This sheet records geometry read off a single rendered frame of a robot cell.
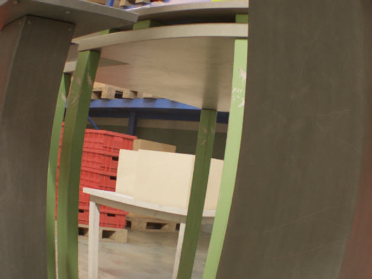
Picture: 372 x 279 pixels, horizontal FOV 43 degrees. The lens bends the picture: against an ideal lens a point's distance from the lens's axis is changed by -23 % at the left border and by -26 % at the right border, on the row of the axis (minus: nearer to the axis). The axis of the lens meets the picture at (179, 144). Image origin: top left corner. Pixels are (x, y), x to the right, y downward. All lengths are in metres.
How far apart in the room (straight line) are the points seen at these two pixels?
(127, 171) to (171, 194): 0.50
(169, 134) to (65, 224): 6.94
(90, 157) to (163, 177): 2.42
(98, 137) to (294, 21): 4.54
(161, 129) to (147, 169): 5.56
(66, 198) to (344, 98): 0.87
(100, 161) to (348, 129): 4.53
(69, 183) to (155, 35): 0.35
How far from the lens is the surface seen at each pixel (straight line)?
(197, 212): 2.00
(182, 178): 2.48
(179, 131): 7.95
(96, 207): 2.88
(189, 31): 0.98
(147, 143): 6.83
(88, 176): 4.95
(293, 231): 0.37
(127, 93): 6.87
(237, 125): 0.88
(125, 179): 2.96
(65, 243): 1.16
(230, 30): 0.93
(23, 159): 0.78
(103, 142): 4.83
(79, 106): 1.15
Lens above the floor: 0.69
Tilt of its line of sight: 3 degrees up
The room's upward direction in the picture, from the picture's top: 8 degrees clockwise
